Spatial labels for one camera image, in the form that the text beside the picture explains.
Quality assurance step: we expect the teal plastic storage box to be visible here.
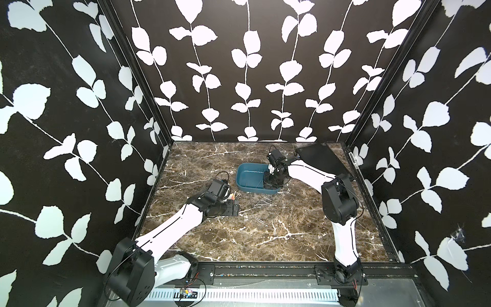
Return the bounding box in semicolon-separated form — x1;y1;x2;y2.
236;162;281;194

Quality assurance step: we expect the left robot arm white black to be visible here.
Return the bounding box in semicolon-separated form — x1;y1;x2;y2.
102;193;240;306

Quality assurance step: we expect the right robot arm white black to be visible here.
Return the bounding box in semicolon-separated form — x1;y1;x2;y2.
265;158;361;279

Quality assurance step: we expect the steel nail pile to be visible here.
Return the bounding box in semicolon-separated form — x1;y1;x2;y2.
239;197;292;230

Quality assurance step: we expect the black carrying case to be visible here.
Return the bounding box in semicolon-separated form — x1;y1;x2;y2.
295;143;354;180

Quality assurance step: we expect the white perforated strip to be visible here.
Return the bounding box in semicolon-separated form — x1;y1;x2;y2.
145;289;339;304

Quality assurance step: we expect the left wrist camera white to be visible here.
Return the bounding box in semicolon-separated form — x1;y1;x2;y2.
206;179;230;202

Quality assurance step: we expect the black front rail base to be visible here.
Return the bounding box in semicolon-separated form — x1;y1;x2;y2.
191;262;418;289

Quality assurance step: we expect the small circuit board with wires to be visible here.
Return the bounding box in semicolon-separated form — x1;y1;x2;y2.
175;272;207;307

